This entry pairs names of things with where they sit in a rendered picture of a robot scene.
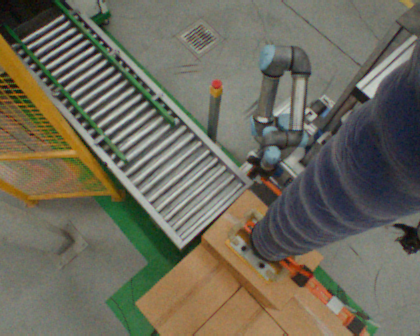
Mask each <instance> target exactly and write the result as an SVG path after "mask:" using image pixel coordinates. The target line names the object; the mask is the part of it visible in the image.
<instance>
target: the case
mask: <svg viewBox="0 0 420 336"><path fill-rule="evenodd" d="M257 208H258V209H260V210H261V211H262V212H263V214H266V211H267V209H268V207H266V205H265V204H264V203H263V202H261V201H260V200H259V199H258V198H257V197H256V196H255V195H254V194H252V193H251V192H250V191H249V190H248V189H247V190H245V191H244V192H243V193H242V194H241V195H240V197H239V198H238V199H237V200H236V201H235V202H234V203H233V204H232V205H231V206H230V207H229V208H228V209H227V210H226V211H225V212H224V214H222V216H220V218H219V219H217V221H215V223H214V224H212V226H210V228H209V229H208V230H207V231H206V232H205V233H204V234H203V236H202V242H201V245H202V246H203V248H205V250H207V252H209V253H210V255H212V256H213V257H215V259H217V261H218V262H220V264H222V266H224V268H225V269H227V271H229V273H230V274H232V276H234V278H236V280H237V281H239V282H240V283H241V284H242V285H244V287H246V289H247V290H248V291H249V292H251V294H253V296H254V297H256V299H258V301H260V303H261V304H263V305H264V306H265V307H266V308H270V309H273V310H279V311H281V310H282V309H283V308H284V306H286V303H288V302H289V300H290V299H291V298H292V296H294V294H295V293H296V292H297V291H298V289H299V288H300V287H299V285H297V284H296V283H295V282H294V281H293V280H292V279H291V278H292V277H291V276H290V275H292V273H290V272H288V274H287V276H286V277H285V278H284V279H282V280H281V282H278V283H277V282H274V281H272V283H271V284H270V285H267V284H266V283H265V282H264V281H263V280H262V279H261V278H260V277H259V276H258V275H257V274H256V273H254V272H253V271H252V270H251V269H250V268H249V266H247V265H246V264H245V263H244V262H243V261H242V260H241V259H240V258H239V257H238V256H237V255H236V254H235V253H234V252H232V250H230V249H229V248H228V247H227V245H225V244H224V243H225V242H226V241H227V240H228V239H229V238H228V233H229V230H230V229H231V228H232V227H233V226H234V225H235V224H237V223H239V222H242V217H243V216H244V214H245V213H246V212H247V211H248V210H249V209H257ZM237 232H238V233H239V234H240V235H241V236H242V237H243V238H244V239H246V240H247V241H248V242H249V234H248V233H246V231H244V229H240V230H239V231H237ZM323 258H324V257H323V256H322V255H321V254H319V253H318V251H316V249H315V250H313V251H311V252H309V253H307V254H302V255H301V259H300V260H299V261H298V264H299V265H301V264H305V265H306V266H307V267H308V268H310V269H311V270H312V271H313V270H315V268H316V267H317V266H318V264H319V263H320V262H321V261H322V260H323ZM270 264H272V265H273V266H275V268H277V270H278V271H281V270H282V265H281V264H280V263H279V262H278V261H277V262H274V263H271V262H270Z"/></svg>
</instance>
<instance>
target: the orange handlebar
mask: <svg viewBox="0 0 420 336"><path fill-rule="evenodd" d="M265 180H266V179H265ZM265 180H264V178H263V179H262V180H261V181H262V182H264V183H265V184H266V185H267V186H268V187H270V188H271V190H273V192H275V193H276V194H278V196H280V194H282V192H280V191H279V190H278V189H277V188H276V187H274V186H273V185H272V184H271V182H269V181H267V182H266V181H265ZM249 225H251V226H252V227H254V225H255V223H254V222H252V221H246V222H245V224H244V229H245V230H246V231H247V232H248V233H249V234H250V233H251V229H250V228H249V227H248V226H249ZM286 259H287V260H288V261H289V262H291V263H292V264H294V265H296V266H298V267H300V266H299V264H298V263H297V262H296V261H294V259H292V258H291V257H287V258H286ZM280 263H281V264H282V265H283V266H285V268H287V270H288V271H289V272H290V273H292V274H294V273H295V271H294V270H293V269H292V268H291V267H290V266H289V265H288V264H287V263H286V262H285V261H284V260H282V261H280ZM310 282H313V284H315V287H314V288H313V287H311V286H310V284H308V285H307V286H306V287H307V288H308V289H309V290H310V292H311V293H312V294H313V295H314V296H315V297H316V298H319V299H320V300H321V301H322V303H324V305H326V304H327V303H328V302H327V300H325V299H324V298H323V297H322V295H323V294H325V295H326V296H327V297H328V298H329V299H331V298H332V297H333V296H331V294H330V293H329V292H328V291H327V289H325V288H324V286H322V284H320V283H318V282H317V281H316V280H315V279H314V278H313V279H312V280H310ZM341 310H342V311H343V312H345V314H347V316H349V317H351V316H352V314H351V313H350V311H348V310H347V309H346V308H345V307H343V308H342V309H341ZM336 316H338V318H339V319H341V320H342V321H343V322H344V323H347V319H346V318H345V317H344V316H343V315H342V314H340V313H338V315H336Z"/></svg>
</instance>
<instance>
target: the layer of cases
mask: <svg viewBox="0 0 420 336"><path fill-rule="evenodd" d="M135 304H136V305H137V307H138V308H139V309H140V310H141V312H143V314H144V315H145V316H146V318H147V319H148V321H150V322H151V324H152V325H153V326H154V327H155V328H156V330H157V331H158V333H160V335H161V336H354V335H353V334H352V332H350V331H349V330H348V329H347V328H346V327H345V326H343V325H342V324H343V321H342V320H341V319H339V318H338V316H336V314H333V313H332V312H331V311H329V310H328V309H327V308H326V307H325V306H324V303H322V301H321V300H320V299H319V298H316V297H315V296H314V295H313V294H312V293H311V292H310V290H309V289H308V288H307V287H300V288H299V289H298V291H297V292H296V293H295V294H294V296H292V298H291V299H290V300H289V302H288V303H286V306H284V308H283V309H282V310H281V311H279V310H273V309H270V308H266V307H265V306H264V305H263V304H261V303H260V301H258V299H256V297H254V296H253V294H251V292H249V291H248V290H247V289H246V287H244V285H242V284H241V283H240V282H239V281H237V280H236V278H234V276H232V274H230V273H229V271H227V269H225V268H224V266H222V264H220V262H218V261H217V259H215V257H213V256H212V255H210V253H209V252H207V250H205V248H203V246H202V245H201V243H200V245H198V246H197V247H195V249H194V250H193V251H192V252H190V253H189V254H188V255H187V256H186V257H185V258H184V259H183V260H182V261H181V262H179V264H177V265H176V266H175V267H174V269H172V270H171V271H169V273H167V275H166V276H164V278H162V279H161V280H160V281H159V282H157V284H156V285H155V286H153V287H152V288H151V289H150V290H149V291H148V292H147V293H146V294H144V295H143V296H142V297H141V298H140V299H139V301H137V302H136V303H135Z"/></svg>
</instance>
